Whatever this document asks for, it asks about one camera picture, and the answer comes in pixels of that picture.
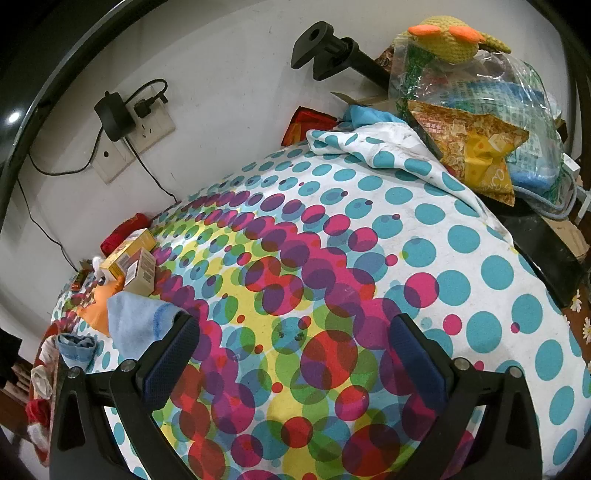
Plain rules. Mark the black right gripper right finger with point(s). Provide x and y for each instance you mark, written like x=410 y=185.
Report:
x=507 y=444

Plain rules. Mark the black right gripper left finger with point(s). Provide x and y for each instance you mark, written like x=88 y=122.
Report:
x=82 y=444

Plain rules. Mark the light blue towel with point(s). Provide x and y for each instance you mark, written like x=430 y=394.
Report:
x=135 y=322

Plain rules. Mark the orange rubber toy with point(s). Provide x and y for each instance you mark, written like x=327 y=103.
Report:
x=96 y=314

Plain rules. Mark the yellow medicine box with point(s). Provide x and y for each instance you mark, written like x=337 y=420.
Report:
x=116 y=264

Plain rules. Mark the red round tray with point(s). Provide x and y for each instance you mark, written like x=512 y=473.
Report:
x=42 y=394

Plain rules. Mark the small brown white box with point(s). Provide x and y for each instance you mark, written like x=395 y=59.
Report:
x=140 y=274

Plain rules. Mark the red sock on bed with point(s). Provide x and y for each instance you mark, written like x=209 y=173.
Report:
x=122 y=231

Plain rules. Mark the polka dot bed sheet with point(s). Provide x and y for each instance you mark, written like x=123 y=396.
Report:
x=294 y=267

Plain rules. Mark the yellow snack bag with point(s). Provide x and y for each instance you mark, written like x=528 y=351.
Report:
x=474 y=147

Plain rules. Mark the clear plastic bag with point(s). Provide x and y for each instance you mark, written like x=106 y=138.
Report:
x=498 y=84

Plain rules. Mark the black power adapter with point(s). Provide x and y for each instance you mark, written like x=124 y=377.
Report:
x=115 y=119

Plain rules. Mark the blue cloth at pillow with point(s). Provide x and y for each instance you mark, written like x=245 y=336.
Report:
x=358 y=116

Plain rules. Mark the yellow crochet duck toy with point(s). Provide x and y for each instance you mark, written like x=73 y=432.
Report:
x=452 y=40

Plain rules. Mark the white wall socket plate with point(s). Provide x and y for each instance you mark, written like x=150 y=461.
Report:
x=112 y=158

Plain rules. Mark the black plug with cable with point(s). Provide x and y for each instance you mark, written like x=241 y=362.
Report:
x=143 y=107

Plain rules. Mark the red packet by wall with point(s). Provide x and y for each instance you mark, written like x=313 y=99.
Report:
x=304 y=120

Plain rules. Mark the black clamp mount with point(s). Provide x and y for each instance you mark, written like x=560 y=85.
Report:
x=330 y=55

